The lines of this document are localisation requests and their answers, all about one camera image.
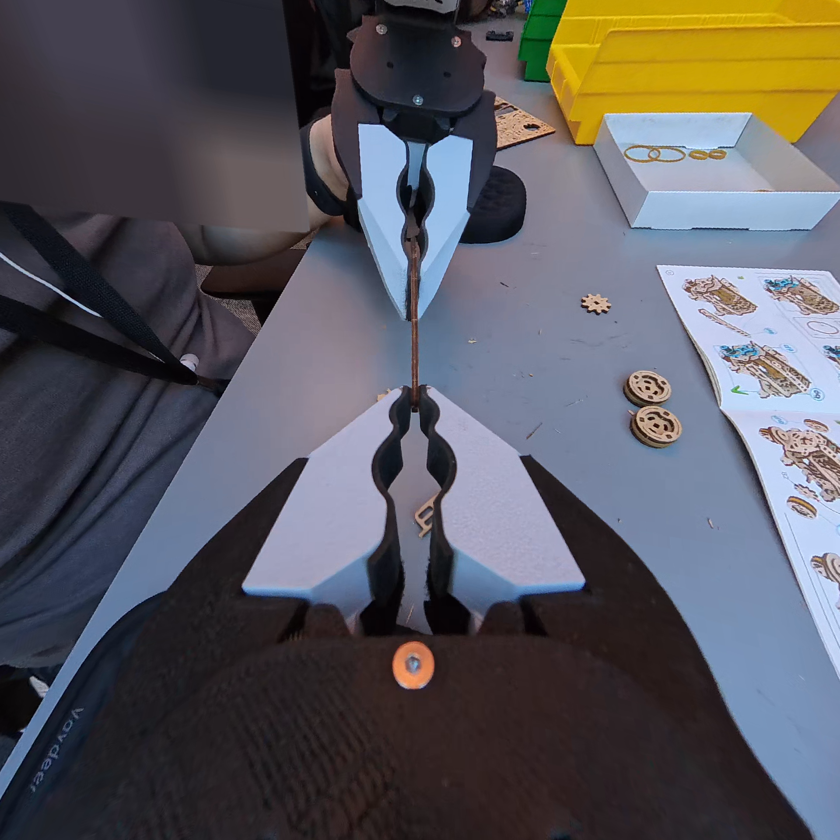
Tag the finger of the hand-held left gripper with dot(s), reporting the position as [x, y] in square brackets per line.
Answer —
[380, 197]
[449, 197]

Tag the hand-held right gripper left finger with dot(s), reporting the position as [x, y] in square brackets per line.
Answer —
[315, 518]

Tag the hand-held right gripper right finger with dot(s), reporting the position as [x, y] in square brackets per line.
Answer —
[505, 518]

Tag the laser-cut wooden parts sheet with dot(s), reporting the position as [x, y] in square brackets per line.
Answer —
[525, 128]
[415, 354]

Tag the person's left hand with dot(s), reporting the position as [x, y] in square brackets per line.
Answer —
[323, 157]

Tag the small angular wooden piece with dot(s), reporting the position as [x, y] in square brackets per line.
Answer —
[425, 518]

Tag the small black clip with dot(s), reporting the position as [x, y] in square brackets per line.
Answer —
[500, 36]

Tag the green plastic bin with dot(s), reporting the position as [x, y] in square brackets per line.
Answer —
[538, 46]

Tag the round wooden wheel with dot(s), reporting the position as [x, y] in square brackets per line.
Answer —
[656, 426]
[648, 388]

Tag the small wooden gear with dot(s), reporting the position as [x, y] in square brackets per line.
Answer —
[596, 304]

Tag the large tan rubber band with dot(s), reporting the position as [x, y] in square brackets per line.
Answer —
[682, 154]
[627, 154]

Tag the person's grey shirt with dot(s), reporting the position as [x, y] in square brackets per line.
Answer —
[98, 459]

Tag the yellow plastic bin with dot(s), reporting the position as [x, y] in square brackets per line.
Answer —
[689, 85]
[689, 8]

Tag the white cardboard box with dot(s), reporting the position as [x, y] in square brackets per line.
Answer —
[722, 210]

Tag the white instruction booklet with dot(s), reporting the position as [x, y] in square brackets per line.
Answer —
[741, 367]

